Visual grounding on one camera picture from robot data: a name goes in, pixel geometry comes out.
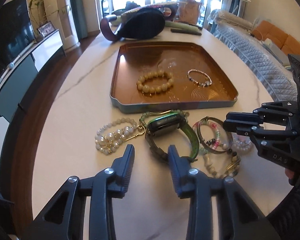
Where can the black remote control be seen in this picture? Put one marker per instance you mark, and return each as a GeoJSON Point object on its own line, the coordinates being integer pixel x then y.
{"type": "Point", "coordinates": [184, 31]}

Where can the framed photo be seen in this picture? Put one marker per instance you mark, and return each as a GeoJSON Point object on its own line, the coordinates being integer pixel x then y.
{"type": "Point", "coordinates": [46, 29]}

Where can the black flat television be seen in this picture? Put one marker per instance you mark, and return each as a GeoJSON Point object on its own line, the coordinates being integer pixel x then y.
{"type": "Point", "coordinates": [16, 31]}

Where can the gold metal tray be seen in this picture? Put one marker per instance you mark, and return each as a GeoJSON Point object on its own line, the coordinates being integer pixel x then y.
{"type": "Point", "coordinates": [159, 76]}

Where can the grey quilted sofa cover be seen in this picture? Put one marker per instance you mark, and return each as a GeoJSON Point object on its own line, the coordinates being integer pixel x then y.
{"type": "Point", "coordinates": [234, 32]}

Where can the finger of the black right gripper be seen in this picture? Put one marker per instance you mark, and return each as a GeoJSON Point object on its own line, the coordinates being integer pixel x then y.
{"type": "Point", "coordinates": [270, 112]}
{"type": "Point", "coordinates": [263, 139]}

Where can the bamboo plant in vase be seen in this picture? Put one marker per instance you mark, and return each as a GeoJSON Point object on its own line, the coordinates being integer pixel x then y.
{"type": "Point", "coordinates": [39, 17]}

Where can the black fuzzy earmuffs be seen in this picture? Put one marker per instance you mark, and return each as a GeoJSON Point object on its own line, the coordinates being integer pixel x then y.
{"type": "Point", "coordinates": [143, 24]}

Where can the person's right hand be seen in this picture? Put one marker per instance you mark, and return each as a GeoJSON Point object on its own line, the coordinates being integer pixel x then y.
{"type": "Point", "coordinates": [293, 177]}

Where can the purple earmuff headband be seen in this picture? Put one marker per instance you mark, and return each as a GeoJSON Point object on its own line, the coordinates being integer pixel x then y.
{"type": "Point", "coordinates": [106, 29]}

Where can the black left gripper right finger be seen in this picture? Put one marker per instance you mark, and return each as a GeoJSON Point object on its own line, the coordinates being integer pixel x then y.
{"type": "Point", "coordinates": [238, 216]}

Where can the green black smart watch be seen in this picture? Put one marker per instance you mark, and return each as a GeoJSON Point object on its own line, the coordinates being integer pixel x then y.
{"type": "Point", "coordinates": [164, 123]}

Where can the orange sofa cushion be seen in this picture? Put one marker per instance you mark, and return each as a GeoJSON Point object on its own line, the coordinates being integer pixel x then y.
{"type": "Point", "coordinates": [286, 43]}

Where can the white grey tv cabinet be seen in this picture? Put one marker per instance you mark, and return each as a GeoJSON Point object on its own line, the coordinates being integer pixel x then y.
{"type": "Point", "coordinates": [22, 71]}

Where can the silver metal bangle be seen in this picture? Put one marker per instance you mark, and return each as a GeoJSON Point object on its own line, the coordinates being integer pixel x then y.
{"type": "Point", "coordinates": [214, 145]}

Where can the pink gift bag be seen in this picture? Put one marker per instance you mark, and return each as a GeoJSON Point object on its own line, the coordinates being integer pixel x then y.
{"type": "Point", "coordinates": [188, 11]}

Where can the pale green cushion roll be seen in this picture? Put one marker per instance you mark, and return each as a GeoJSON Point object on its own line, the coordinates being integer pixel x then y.
{"type": "Point", "coordinates": [178, 25]}

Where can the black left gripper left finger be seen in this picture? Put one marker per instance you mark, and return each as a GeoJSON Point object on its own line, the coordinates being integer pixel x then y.
{"type": "Point", "coordinates": [63, 215]}

